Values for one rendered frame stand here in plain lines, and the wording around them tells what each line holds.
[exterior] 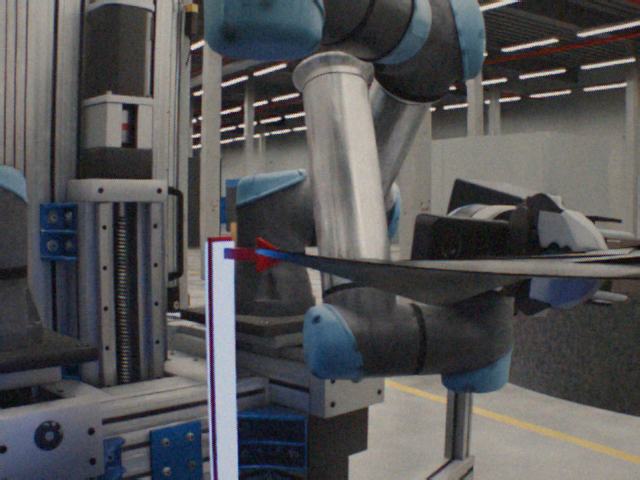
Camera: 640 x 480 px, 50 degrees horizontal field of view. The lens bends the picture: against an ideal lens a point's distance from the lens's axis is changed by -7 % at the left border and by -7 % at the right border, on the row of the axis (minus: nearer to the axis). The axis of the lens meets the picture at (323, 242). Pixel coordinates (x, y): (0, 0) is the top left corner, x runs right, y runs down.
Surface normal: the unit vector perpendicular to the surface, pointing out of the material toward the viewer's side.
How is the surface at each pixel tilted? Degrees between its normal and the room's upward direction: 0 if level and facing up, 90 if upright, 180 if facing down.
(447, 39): 111
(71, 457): 90
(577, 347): 90
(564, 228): 84
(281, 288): 72
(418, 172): 90
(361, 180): 66
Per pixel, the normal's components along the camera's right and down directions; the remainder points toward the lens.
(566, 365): -0.85, 0.02
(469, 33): 0.28, 0.19
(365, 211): 0.30, -0.36
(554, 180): 0.55, 0.05
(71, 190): -0.71, 0.04
